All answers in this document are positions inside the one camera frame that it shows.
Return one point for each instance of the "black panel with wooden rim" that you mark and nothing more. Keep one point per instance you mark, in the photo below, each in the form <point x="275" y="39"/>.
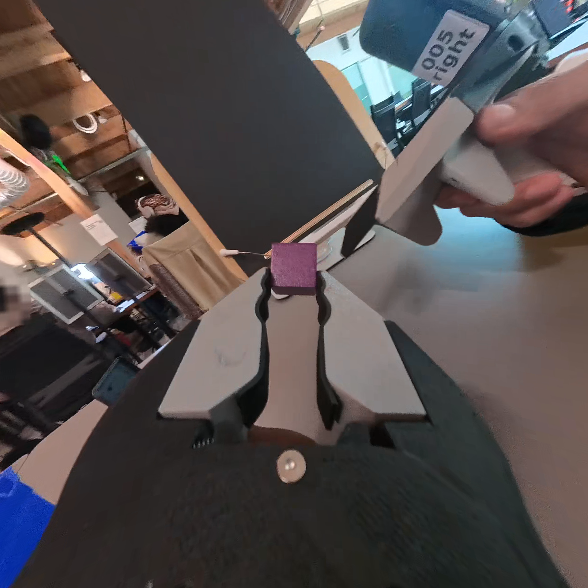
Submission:
<point x="206" y="115"/>

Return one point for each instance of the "white paper notice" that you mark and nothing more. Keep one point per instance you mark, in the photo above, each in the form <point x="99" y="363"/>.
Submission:
<point x="99" y="228"/>

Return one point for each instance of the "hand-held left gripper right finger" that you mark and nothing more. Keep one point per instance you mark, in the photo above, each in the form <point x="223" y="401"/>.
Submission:
<point x="372" y="367"/>

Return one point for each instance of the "blue plastic bin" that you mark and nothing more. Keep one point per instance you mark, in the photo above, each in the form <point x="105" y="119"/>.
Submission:
<point x="20" y="528"/>

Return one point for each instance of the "purple cube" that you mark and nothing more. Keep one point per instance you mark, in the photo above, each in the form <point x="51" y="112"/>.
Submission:
<point x="294" y="268"/>

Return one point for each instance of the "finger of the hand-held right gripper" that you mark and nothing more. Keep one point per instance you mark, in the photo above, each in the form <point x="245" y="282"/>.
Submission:
<point x="413" y="183"/>

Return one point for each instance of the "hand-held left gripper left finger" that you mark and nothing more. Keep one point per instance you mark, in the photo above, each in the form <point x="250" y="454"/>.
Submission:
<point x="216" y="363"/>

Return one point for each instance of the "green exit sign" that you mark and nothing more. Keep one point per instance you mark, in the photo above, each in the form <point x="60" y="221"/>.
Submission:
<point x="59" y="164"/>

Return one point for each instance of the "person's right hand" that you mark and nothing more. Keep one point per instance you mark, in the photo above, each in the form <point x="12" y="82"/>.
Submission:
<point x="542" y="119"/>

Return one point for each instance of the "grey display panel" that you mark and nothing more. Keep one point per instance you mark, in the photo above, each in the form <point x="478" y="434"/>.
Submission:
<point x="115" y="271"/>
<point x="64" y="294"/>

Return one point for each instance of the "black office chair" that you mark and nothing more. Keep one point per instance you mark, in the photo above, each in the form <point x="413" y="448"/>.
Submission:
<point x="420" y="99"/>
<point x="383" y="119"/>

